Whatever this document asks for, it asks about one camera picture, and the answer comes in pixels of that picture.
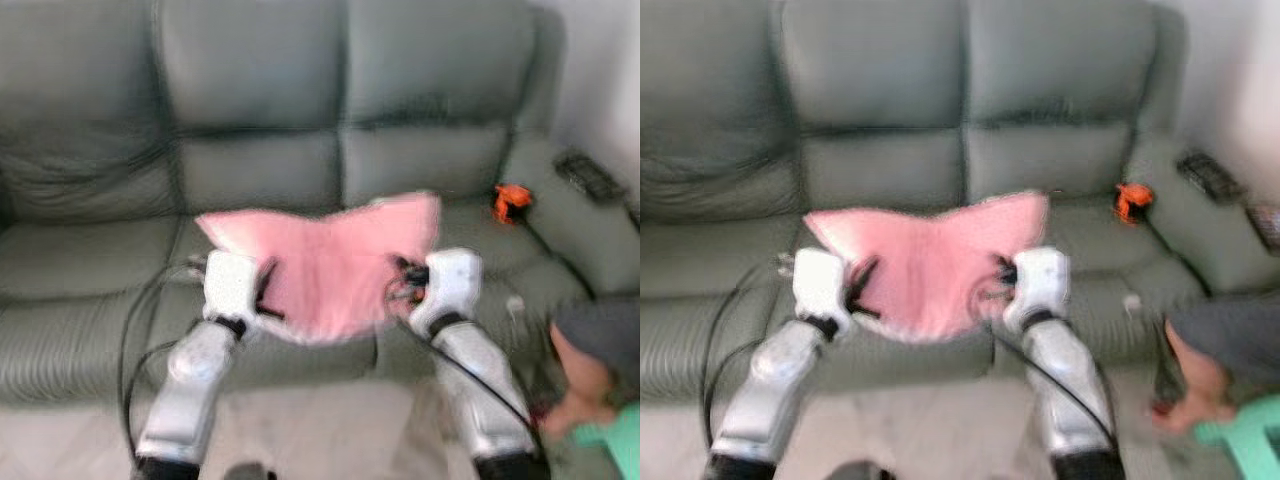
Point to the pink fluffy pillow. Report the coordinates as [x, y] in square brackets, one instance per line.
[935, 260]
[330, 260]

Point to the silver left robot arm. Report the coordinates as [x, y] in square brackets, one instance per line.
[195, 390]
[775, 390]

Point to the green leather sofa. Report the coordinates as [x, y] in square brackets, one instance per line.
[250, 120]
[880, 120]

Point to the white small plug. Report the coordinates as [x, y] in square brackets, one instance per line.
[1133, 305]
[515, 307]

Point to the orange small gadget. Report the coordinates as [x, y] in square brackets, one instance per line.
[1133, 202]
[511, 203]

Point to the person's bare leg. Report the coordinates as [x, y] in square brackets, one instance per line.
[1205, 370]
[585, 370]

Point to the black remote control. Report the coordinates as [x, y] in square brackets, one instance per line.
[590, 176]
[1210, 177]

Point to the green plastic stool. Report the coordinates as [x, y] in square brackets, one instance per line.
[1250, 440]
[618, 445]

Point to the dark patterned flat item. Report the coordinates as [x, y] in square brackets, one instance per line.
[1267, 226]

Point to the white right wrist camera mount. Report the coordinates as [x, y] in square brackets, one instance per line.
[1040, 285]
[450, 285]

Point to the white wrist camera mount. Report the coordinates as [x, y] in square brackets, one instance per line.
[230, 285]
[450, 285]
[820, 285]
[1040, 285]

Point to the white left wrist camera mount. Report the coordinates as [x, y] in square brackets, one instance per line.
[820, 285]
[230, 285]

